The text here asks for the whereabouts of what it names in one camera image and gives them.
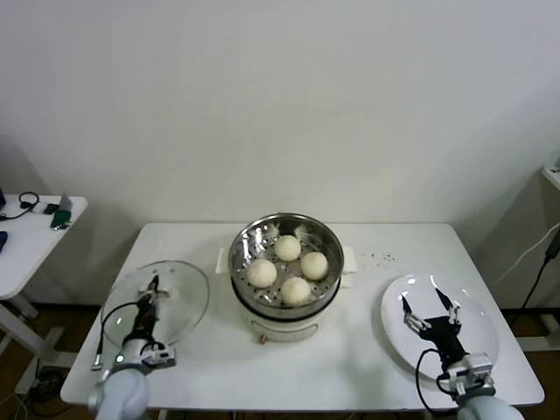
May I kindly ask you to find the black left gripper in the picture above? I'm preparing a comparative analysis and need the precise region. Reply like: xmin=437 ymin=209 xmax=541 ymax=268
xmin=133 ymin=274 xmax=160 ymax=340

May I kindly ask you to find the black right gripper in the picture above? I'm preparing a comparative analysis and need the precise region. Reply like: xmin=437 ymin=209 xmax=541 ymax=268
xmin=401 ymin=288 xmax=467 ymax=361

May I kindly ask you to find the round glass pot lid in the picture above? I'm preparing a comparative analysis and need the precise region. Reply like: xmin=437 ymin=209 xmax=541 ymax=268
xmin=100 ymin=260 xmax=211 ymax=347

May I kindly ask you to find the white steamed baozi bun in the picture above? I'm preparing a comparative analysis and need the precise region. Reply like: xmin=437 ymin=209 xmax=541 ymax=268
xmin=300 ymin=251 xmax=329 ymax=281
xmin=248 ymin=257 xmax=279 ymax=289
xmin=274 ymin=234 xmax=303 ymax=263
xmin=279 ymin=276 xmax=312 ymax=306

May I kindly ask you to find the perforated steel steamer basket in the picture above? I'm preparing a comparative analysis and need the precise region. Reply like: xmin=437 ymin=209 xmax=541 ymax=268
xmin=214 ymin=213 xmax=361 ymax=319

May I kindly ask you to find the large white plate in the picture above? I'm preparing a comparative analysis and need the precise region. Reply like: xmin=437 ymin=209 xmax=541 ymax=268
xmin=378 ymin=273 xmax=501 ymax=386

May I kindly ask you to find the grey table foot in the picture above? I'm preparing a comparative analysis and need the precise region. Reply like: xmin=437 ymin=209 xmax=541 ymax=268
xmin=507 ymin=311 xmax=560 ymax=352

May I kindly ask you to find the green tool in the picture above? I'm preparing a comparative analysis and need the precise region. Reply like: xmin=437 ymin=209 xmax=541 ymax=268
xmin=50 ymin=209 xmax=74 ymax=232

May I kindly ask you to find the white side table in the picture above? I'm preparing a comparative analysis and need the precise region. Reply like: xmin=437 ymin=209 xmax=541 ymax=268
xmin=0 ymin=194 xmax=88 ymax=364

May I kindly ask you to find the white electric cooker base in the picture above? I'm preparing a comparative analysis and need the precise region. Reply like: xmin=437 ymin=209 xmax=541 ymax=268
xmin=230 ymin=262 xmax=354 ymax=347

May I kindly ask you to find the white power strip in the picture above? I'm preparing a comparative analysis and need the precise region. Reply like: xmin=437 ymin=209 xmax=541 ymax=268
xmin=16 ymin=374 xmax=45 ymax=397

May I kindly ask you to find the white cabinet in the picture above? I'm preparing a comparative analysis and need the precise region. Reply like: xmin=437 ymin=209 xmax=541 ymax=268
xmin=540 ymin=164 xmax=560 ymax=193

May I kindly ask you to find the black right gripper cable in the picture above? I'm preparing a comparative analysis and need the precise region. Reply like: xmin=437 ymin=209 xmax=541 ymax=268
xmin=414 ymin=347 xmax=456 ymax=415

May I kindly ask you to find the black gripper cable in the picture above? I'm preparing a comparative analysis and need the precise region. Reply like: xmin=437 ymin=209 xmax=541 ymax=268
xmin=414 ymin=347 xmax=456 ymax=415
xmin=90 ymin=299 xmax=148 ymax=372

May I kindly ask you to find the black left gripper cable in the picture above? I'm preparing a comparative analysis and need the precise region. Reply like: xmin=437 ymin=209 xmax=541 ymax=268
xmin=90 ymin=299 xmax=148 ymax=372

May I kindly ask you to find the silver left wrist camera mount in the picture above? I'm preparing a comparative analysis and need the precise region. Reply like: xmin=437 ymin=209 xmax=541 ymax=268
xmin=139 ymin=345 xmax=179 ymax=369

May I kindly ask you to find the white power cable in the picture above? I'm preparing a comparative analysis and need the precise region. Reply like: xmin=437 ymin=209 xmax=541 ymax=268
xmin=498 ymin=220 xmax=560 ymax=290

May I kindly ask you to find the black cable tangle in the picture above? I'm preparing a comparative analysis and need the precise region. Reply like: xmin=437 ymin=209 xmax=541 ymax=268
xmin=25 ymin=365 xmax=74 ymax=417

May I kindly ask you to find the black cable on side table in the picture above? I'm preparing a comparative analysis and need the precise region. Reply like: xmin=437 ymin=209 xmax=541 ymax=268
xmin=0 ymin=192 xmax=41 ymax=220

